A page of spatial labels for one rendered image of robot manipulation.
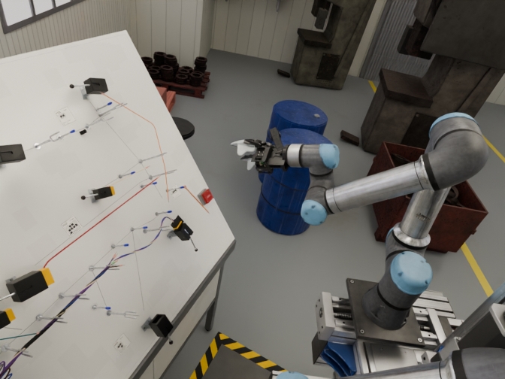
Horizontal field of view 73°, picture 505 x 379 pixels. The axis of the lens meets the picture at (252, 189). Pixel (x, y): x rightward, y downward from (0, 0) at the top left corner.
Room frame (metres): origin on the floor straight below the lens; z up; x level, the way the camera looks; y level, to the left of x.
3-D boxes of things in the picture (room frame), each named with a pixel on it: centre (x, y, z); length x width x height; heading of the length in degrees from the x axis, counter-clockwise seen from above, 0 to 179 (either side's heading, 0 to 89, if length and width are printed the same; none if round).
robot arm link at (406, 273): (0.74, -0.52, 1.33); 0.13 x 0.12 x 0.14; 169
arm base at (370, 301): (0.73, -0.52, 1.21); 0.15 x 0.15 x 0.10
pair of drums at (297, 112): (2.70, -0.31, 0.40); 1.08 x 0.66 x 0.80; 172
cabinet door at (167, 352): (0.89, 0.16, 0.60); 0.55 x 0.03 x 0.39; 162
